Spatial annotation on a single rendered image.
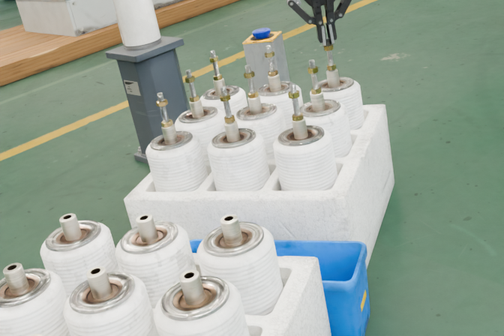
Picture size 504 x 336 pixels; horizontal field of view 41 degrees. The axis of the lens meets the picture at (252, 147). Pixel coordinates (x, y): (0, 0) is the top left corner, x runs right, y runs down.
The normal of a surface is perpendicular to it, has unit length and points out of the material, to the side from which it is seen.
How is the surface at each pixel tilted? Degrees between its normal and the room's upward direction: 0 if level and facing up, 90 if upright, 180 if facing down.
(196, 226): 90
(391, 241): 0
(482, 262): 0
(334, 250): 88
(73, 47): 90
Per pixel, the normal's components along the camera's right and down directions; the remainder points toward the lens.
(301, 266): -0.18, -0.91
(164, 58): 0.67, 0.17
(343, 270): -0.32, 0.39
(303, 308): 0.93, -0.03
